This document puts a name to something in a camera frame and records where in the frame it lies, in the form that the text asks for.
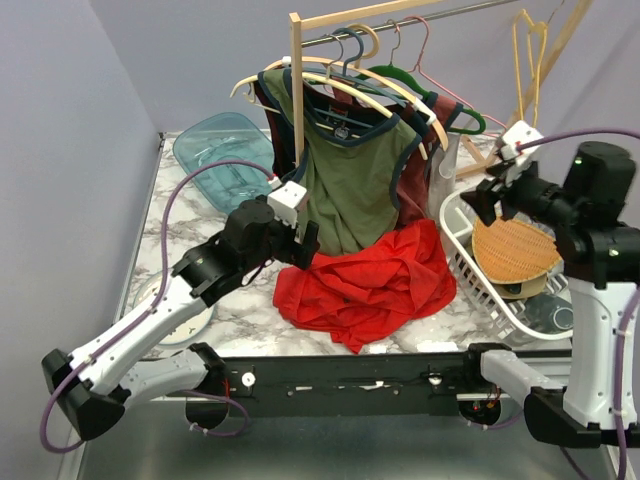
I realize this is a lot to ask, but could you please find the green velvet hanger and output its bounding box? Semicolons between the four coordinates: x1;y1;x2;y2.
369;65;486;135

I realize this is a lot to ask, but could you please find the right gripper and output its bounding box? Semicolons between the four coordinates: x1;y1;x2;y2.
458;150;579;228

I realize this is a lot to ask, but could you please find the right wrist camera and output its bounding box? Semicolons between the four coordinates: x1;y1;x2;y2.
497;120;543;167

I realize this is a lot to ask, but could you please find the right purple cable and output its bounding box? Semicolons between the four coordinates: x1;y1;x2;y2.
517;128;640;480

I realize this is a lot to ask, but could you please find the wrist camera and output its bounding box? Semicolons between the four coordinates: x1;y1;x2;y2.
497;120;543;167
267;181;308;227

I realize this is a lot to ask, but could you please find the blue plastic hanger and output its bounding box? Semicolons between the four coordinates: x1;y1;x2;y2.
299;47;423;117

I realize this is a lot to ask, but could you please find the cream wooden hanger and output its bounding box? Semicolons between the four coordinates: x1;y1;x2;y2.
263;24;448;166

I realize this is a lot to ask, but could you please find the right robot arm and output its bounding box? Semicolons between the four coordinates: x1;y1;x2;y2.
459;141;639;449

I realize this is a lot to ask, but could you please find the red tank top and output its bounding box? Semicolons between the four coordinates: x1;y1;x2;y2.
273;219;457;354

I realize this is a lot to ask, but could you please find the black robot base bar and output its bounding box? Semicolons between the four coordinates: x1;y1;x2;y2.
185;345;508;429

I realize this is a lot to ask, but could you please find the green tank top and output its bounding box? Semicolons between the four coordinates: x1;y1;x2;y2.
255;69;424;256

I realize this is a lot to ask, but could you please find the dark maroon tank top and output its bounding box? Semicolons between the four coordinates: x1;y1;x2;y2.
253;82;296;177

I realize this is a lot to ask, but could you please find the yellow hanger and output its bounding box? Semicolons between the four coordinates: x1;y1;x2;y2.
511;9;548;127

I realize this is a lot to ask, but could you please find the blue plastic tub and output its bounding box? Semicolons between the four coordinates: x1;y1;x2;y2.
173;112;274;214

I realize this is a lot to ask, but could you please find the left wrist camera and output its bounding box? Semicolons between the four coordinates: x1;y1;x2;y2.
267;181;308;227

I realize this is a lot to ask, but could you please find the pink wire hanger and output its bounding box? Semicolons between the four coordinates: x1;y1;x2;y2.
407;14;509;139

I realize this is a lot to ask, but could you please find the white laundry basket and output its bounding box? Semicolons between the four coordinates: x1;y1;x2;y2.
439;191;573;346

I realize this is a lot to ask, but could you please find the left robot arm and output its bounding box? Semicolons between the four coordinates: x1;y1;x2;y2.
41;184;318;441

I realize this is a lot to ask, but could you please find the wooden clothes rack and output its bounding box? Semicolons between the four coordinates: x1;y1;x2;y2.
289;1;592;162

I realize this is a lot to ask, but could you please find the watermelon pattern plate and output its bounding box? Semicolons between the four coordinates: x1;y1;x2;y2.
132;272;216;348

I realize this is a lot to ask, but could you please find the white translucent garment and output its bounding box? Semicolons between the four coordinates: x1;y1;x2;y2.
427;134;460;219

